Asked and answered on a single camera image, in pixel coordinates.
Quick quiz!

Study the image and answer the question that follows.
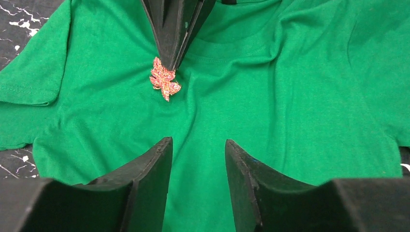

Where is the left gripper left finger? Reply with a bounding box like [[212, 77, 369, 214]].
[[0, 137, 173, 232]]

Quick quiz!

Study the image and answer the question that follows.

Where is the green polo shirt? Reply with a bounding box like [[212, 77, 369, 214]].
[[0, 0, 410, 232]]

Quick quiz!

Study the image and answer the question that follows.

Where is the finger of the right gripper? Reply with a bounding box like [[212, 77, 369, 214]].
[[141, 0, 184, 71], [174, 0, 216, 70]]

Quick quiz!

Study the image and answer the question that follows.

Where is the red leaf brooch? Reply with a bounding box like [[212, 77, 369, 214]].
[[149, 57, 181, 102]]

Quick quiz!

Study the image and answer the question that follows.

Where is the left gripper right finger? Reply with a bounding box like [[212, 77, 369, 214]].
[[225, 140, 410, 232]]

